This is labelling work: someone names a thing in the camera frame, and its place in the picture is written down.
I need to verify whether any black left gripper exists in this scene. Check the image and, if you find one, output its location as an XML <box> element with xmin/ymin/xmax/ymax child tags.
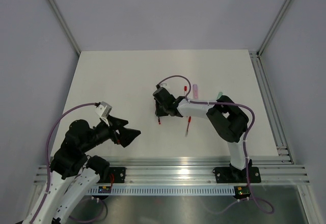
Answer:
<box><xmin>81</xmin><ymin>115</ymin><xmax>141</xmax><ymax>153</ymax></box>

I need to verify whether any red gel pen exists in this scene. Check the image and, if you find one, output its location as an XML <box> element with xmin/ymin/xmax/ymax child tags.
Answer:
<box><xmin>185</xmin><ymin>116</ymin><xmax>192</xmax><ymax>137</ymax></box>

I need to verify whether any pink highlighter pen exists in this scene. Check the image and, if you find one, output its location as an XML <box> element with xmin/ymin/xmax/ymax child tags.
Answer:
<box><xmin>193</xmin><ymin>84</ymin><xmax>199</xmax><ymax>100</ymax></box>

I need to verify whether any green highlighter pen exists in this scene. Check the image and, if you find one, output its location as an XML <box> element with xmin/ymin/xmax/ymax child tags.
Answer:
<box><xmin>217</xmin><ymin>92</ymin><xmax>223</xmax><ymax>99</ymax></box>

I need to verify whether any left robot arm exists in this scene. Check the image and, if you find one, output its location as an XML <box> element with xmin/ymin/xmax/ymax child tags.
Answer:
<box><xmin>23</xmin><ymin>116</ymin><xmax>141</xmax><ymax>223</ymax></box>

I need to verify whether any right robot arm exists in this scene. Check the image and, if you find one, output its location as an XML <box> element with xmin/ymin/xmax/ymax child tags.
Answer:
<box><xmin>153</xmin><ymin>87</ymin><xmax>250</xmax><ymax>183</ymax></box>

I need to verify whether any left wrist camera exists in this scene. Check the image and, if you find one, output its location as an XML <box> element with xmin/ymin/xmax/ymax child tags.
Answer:
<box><xmin>95</xmin><ymin>101</ymin><xmax>112</xmax><ymax>119</ymax></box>

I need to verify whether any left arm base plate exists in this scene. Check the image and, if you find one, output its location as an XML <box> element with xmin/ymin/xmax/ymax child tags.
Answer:
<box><xmin>97</xmin><ymin>167</ymin><xmax>126</xmax><ymax>183</ymax></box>

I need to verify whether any white slotted cable duct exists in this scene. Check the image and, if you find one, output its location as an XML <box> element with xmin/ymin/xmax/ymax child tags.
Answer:
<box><xmin>86</xmin><ymin>185</ymin><xmax>235</xmax><ymax>196</ymax></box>

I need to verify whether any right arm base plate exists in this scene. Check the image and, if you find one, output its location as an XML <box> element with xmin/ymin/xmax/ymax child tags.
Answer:
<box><xmin>212</xmin><ymin>166</ymin><xmax>262</xmax><ymax>184</ymax></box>

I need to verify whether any left aluminium frame post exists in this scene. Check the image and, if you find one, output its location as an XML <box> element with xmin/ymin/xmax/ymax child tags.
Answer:
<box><xmin>46</xmin><ymin>0</ymin><xmax>82</xmax><ymax>57</ymax></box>

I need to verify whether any aluminium frame post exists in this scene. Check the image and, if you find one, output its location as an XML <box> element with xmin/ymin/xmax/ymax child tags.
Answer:
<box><xmin>46</xmin><ymin>0</ymin><xmax>82</xmax><ymax>57</ymax></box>
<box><xmin>256</xmin><ymin>0</ymin><xmax>294</xmax><ymax>57</ymax></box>

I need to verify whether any aluminium rail base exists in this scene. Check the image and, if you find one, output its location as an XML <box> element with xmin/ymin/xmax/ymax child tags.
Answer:
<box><xmin>33</xmin><ymin>156</ymin><xmax>310</xmax><ymax>185</ymax></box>

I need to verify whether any right side aluminium rail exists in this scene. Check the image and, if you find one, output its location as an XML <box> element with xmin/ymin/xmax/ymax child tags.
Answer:
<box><xmin>249</xmin><ymin>51</ymin><xmax>295</xmax><ymax>164</ymax></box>

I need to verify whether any right aluminium frame post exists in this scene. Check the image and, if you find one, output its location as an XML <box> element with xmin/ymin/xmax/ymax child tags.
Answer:
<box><xmin>256</xmin><ymin>0</ymin><xmax>294</xmax><ymax>57</ymax></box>

